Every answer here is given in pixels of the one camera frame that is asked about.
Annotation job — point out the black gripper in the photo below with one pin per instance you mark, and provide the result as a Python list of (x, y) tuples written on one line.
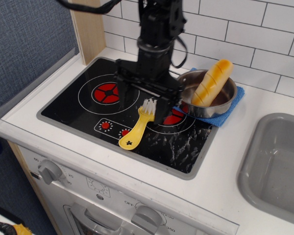
[(150, 73)]

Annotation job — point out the yellow dish brush white bristles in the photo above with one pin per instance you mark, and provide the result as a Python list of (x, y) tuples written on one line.
[(146, 114)]

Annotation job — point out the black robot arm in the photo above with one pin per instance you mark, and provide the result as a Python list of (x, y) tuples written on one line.
[(161, 24)]

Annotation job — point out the stainless steel pot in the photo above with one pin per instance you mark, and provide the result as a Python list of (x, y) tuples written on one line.
[(205, 96)]

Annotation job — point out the black toy stove top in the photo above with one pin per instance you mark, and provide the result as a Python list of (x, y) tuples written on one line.
[(89, 107)]

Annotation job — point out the toy bread baguette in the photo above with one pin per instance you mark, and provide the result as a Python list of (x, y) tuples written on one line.
[(212, 83)]

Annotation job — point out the blue cleaning cloth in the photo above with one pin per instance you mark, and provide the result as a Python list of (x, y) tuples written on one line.
[(225, 115)]

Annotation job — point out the grey right oven knob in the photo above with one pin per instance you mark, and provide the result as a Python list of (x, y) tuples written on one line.
[(147, 219)]

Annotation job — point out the grey oven knob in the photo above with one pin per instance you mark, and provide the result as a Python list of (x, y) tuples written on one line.
[(49, 171), (147, 219)]

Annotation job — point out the grey left oven knob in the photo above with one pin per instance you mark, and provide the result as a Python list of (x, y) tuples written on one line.
[(49, 171)]

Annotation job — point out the white toy oven front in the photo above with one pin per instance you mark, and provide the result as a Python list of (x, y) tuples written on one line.
[(81, 205)]

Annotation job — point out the grey sink basin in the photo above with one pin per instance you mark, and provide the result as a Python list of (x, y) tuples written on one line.
[(266, 178)]

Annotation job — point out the yellow black object bottom left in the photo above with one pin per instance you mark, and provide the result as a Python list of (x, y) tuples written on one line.
[(16, 229)]

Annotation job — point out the wooden side post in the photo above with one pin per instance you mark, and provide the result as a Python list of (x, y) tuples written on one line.
[(89, 32)]

